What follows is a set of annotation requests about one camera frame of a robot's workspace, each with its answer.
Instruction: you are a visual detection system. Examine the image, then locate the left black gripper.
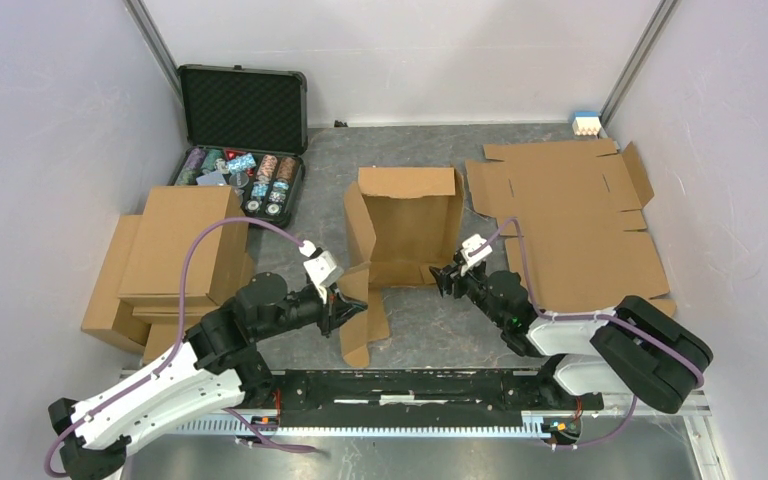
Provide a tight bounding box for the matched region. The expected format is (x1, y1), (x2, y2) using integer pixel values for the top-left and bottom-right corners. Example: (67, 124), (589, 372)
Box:
(256, 281), (369, 339)

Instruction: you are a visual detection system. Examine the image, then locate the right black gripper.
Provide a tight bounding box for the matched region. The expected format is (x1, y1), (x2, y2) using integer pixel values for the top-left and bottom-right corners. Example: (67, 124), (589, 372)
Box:
(427, 252), (506, 328)

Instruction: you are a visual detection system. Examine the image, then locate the cardboard box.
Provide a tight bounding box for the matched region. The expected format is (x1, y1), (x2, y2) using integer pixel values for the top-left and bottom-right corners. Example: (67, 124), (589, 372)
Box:
(338, 166), (464, 368)
(118, 186), (250, 307)
(80, 214), (256, 366)

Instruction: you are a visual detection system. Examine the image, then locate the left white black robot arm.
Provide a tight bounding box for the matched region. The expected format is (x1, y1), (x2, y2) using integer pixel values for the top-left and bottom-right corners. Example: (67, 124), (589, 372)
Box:
(44, 273), (368, 479)

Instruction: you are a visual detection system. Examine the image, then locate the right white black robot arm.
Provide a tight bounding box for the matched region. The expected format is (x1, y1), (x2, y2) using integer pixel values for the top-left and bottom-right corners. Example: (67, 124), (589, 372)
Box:
(429, 264), (714, 414)

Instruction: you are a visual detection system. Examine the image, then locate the stack of flat cardboard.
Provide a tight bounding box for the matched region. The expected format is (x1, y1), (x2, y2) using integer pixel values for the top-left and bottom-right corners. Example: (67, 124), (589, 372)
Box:
(465, 138), (676, 316)

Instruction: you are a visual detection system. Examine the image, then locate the black poker chip case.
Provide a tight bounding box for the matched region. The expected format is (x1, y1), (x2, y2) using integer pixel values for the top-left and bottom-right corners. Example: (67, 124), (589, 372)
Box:
(174, 64), (309, 227)

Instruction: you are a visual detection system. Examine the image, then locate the white blue block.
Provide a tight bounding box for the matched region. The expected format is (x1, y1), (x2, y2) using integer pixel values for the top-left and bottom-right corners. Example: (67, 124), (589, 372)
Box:
(571, 111), (603, 136)

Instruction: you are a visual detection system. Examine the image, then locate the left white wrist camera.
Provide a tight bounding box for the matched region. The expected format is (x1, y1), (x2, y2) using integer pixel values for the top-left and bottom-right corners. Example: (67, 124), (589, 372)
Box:
(299, 240), (344, 304)

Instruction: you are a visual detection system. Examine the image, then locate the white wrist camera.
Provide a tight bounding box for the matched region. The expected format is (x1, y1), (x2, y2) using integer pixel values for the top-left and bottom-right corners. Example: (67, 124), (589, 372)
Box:
(459, 234), (492, 276)
(299, 240), (344, 304)

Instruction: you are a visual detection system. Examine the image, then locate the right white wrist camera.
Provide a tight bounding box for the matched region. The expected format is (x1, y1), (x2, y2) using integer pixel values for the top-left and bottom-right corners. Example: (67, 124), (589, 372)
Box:
(459, 234), (492, 276)

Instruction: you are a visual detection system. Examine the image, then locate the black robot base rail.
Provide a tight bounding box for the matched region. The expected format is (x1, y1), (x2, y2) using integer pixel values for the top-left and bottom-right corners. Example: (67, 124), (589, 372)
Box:
(239, 368), (604, 429)

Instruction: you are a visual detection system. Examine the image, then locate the white toothed cable duct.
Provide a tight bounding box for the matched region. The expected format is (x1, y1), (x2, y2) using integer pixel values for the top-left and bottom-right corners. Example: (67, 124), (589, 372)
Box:
(172, 413), (550, 440)

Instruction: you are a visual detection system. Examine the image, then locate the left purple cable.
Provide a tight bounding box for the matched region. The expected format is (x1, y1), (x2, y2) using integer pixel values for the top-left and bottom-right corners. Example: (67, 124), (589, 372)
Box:
(43, 217), (306, 480)

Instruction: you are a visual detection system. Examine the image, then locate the purple cable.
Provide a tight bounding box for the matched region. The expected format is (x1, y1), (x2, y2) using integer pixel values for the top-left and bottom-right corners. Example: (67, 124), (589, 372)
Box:
(43, 217), (306, 480)
(483, 217), (707, 389)

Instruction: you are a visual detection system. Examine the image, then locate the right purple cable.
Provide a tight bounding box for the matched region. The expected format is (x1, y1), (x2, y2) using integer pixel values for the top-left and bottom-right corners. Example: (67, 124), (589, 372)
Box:
(483, 217), (707, 389)

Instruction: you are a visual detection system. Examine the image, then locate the right aluminium corner post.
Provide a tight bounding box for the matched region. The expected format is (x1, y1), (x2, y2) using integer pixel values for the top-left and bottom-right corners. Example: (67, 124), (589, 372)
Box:
(600, 0), (680, 127)

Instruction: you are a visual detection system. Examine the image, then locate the aluminium corner post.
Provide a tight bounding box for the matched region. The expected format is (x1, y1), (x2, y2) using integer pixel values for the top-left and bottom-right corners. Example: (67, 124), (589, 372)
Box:
(600, 0), (680, 127)
(124, 0), (183, 102)

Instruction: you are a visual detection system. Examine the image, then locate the left aluminium corner post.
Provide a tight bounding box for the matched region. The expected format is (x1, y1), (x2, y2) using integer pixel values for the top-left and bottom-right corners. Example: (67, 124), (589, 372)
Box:
(124, 0), (183, 102)

